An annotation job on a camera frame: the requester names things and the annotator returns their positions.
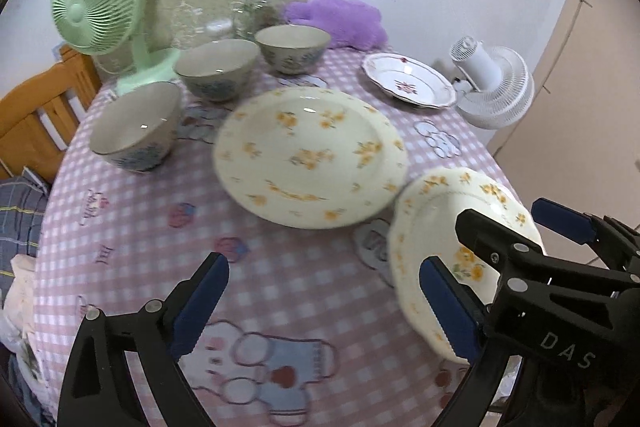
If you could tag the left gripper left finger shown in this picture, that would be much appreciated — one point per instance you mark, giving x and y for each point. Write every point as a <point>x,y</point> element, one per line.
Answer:
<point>98,389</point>

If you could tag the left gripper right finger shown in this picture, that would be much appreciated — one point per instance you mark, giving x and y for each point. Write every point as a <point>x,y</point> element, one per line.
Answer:
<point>462,316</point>

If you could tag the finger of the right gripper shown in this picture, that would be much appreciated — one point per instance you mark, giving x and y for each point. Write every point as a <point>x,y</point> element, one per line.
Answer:
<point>615,244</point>
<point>493,243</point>

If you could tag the small yellow floral plate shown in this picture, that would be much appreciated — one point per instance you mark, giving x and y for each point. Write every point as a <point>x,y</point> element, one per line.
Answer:
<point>423,226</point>

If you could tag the large yellow floral plate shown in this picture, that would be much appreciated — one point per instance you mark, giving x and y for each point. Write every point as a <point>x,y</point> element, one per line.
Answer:
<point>310,158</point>

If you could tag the floral bowl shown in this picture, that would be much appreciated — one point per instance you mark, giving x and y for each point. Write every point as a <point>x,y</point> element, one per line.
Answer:
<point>218,71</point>
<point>292,49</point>
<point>136,131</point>

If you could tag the pile of clothes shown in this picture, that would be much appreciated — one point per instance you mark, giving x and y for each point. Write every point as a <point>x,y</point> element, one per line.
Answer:
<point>18,324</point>

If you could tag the pink checkered tablecloth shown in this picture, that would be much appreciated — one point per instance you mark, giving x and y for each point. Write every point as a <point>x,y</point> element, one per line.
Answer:
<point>307,332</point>

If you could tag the white floor fan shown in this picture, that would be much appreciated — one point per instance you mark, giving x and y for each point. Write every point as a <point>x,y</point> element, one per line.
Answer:
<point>495,89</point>

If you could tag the white red floral plate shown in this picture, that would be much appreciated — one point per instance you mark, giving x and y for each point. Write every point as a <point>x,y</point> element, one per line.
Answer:
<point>409,80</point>

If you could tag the blue plaid pillow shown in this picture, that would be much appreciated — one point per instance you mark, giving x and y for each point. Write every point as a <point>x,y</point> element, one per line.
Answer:
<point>23,202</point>

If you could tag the wooden bed headboard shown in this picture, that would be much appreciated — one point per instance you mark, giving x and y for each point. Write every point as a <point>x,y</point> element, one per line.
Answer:
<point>37,119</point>

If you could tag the purple plush cushion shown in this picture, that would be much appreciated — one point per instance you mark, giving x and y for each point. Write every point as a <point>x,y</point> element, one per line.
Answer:
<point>350,23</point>

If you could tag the glass jar black lid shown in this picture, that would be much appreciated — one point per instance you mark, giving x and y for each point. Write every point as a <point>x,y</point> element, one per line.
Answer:
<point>251,16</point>

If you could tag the cotton swab container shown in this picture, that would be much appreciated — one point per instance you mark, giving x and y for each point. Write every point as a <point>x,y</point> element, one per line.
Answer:
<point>219,29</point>

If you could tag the green desk fan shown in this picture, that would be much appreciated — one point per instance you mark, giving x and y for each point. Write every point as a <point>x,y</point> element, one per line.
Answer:
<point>100,27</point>

